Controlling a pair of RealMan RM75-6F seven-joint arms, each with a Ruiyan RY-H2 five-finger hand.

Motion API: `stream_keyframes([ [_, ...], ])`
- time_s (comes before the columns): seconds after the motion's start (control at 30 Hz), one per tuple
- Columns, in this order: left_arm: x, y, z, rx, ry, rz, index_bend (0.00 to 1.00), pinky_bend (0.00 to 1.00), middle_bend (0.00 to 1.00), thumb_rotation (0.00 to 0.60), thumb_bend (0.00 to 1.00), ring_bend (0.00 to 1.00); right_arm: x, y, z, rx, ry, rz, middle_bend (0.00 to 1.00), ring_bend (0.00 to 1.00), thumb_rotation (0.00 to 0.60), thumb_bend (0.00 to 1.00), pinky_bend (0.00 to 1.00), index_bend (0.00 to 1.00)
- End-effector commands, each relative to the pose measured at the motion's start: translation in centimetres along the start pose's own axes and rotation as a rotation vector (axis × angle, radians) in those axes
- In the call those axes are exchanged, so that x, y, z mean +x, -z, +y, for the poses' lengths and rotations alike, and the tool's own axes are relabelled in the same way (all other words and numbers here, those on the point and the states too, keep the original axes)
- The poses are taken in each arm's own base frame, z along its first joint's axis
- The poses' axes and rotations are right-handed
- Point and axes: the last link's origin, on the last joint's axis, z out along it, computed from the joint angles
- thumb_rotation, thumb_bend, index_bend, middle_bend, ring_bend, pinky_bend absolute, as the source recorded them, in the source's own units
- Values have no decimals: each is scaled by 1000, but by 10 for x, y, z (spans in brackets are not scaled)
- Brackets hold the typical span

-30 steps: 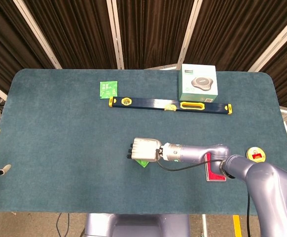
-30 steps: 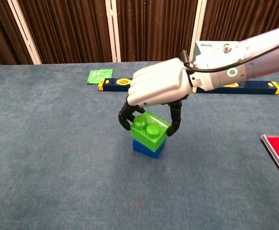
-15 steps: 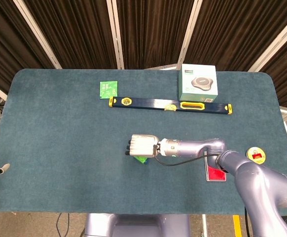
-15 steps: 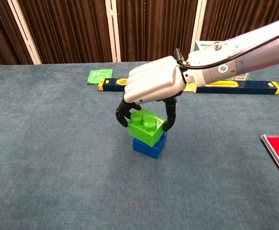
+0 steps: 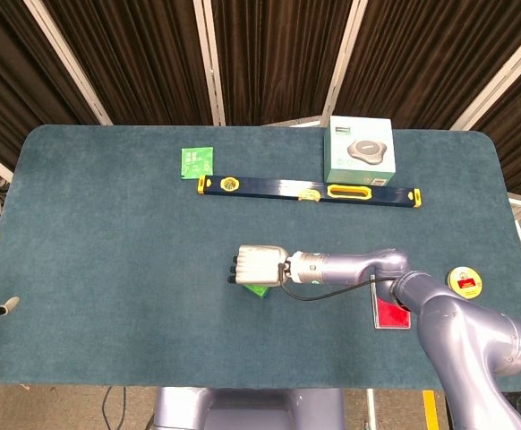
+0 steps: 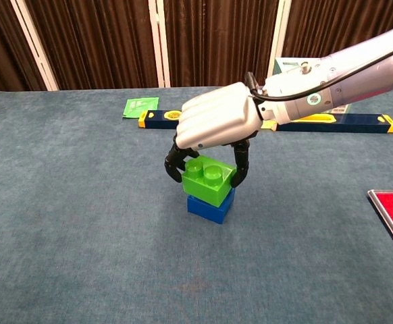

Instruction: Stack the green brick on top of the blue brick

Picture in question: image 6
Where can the white teal speaker box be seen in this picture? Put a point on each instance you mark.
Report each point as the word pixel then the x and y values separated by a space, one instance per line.
pixel 281 65

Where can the blue felt table cover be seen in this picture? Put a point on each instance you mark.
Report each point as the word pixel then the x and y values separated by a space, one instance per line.
pixel 81 202

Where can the white partition frame post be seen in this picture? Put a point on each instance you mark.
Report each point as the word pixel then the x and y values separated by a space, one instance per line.
pixel 159 44
pixel 278 44
pixel 34 45

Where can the green building block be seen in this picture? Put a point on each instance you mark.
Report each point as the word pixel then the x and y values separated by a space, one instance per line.
pixel 203 192

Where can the green sachet packet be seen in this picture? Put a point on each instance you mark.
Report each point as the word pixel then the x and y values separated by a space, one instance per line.
pixel 135 108

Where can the blue building block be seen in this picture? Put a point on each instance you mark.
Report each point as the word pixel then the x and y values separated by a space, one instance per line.
pixel 206 211

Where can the dark brown curtain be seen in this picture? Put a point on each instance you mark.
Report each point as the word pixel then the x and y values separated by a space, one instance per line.
pixel 98 40

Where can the blue yellow spirit level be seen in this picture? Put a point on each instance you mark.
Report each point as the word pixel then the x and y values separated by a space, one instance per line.
pixel 352 123

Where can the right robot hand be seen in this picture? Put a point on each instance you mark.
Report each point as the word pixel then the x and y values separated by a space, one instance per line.
pixel 216 114

